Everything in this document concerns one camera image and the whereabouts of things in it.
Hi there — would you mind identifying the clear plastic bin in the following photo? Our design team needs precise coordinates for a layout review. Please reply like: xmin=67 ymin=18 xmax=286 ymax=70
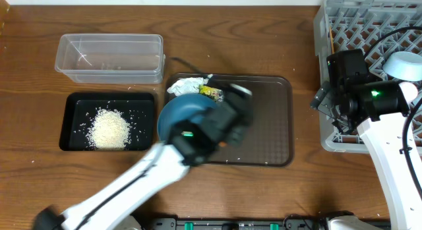
xmin=55 ymin=34 xmax=166 ymax=84

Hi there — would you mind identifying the white pink cup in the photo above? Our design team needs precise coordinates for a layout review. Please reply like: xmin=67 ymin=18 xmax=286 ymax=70
xmin=399 ymin=82 xmax=418 ymax=104

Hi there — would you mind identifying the black plastic bin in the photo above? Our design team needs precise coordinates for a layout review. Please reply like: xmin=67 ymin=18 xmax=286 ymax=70
xmin=59 ymin=92 xmax=156 ymax=151

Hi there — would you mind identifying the light blue bowl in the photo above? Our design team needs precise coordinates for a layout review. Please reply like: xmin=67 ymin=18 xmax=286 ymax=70
xmin=383 ymin=51 xmax=421 ymax=82

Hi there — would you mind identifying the dark brown serving tray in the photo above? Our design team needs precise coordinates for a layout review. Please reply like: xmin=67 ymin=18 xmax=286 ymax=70
xmin=158 ymin=72 xmax=295 ymax=167

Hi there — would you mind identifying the crumpled white paper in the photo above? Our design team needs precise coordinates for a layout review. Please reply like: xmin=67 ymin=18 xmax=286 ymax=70
xmin=167 ymin=74 xmax=213 ymax=96

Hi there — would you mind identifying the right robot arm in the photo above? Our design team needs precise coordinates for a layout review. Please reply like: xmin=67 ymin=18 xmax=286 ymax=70
xmin=311 ymin=81 xmax=421 ymax=229

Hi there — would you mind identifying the dark blue plate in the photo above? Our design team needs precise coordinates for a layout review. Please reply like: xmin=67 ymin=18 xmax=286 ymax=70
xmin=157 ymin=94 xmax=217 ymax=141

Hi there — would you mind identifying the orange carrot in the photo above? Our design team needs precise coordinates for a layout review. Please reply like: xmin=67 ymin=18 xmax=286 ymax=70
xmin=218 ymin=142 xmax=227 ymax=148

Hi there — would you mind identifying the green foil snack wrapper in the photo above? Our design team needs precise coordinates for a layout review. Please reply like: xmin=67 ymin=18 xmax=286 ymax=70
xmin=198 ymin=85 xmax=224 ymax=102

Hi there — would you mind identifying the grey dishwasher rack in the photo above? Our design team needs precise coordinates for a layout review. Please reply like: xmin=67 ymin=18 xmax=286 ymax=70
xmin=313 ymin=0 xmax=421 ymax=154

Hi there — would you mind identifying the pile of white rice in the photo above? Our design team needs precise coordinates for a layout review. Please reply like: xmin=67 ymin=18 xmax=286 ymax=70
xmin=68 ymin=106 xmax=152 ymax=151

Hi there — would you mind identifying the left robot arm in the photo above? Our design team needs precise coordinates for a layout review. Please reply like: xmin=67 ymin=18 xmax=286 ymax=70
xmin=32 ymin=84 xmax=253 ymax=230

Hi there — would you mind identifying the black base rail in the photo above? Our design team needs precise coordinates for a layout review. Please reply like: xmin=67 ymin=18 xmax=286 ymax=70
xmin=144 ymin=217 xmax=327 ymax=230

